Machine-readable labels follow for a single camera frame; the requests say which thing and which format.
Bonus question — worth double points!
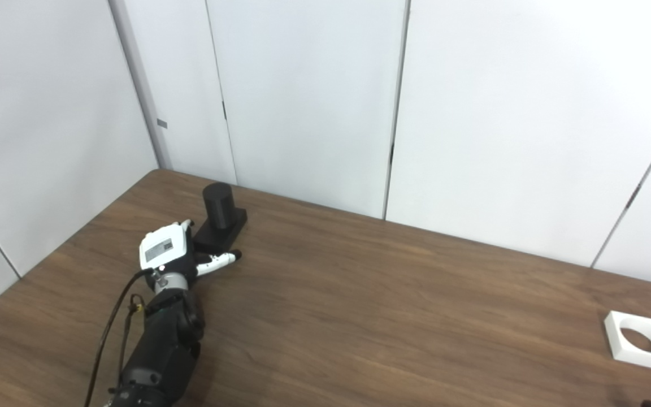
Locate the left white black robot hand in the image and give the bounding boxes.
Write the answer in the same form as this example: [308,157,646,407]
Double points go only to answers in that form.
[138,219,242,283]

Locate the white square piece with hole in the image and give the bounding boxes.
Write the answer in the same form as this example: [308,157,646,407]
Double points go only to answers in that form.
[604,310,651,372]

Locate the black cylinder peg with base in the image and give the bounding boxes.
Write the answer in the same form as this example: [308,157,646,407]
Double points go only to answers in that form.
[193,182,248,253]

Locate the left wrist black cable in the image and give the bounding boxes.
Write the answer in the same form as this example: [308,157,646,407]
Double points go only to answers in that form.
[84,269,154,407]

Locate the grey vertical wall strip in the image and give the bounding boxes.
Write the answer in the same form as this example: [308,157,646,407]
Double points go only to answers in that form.
[108,0,172,170]

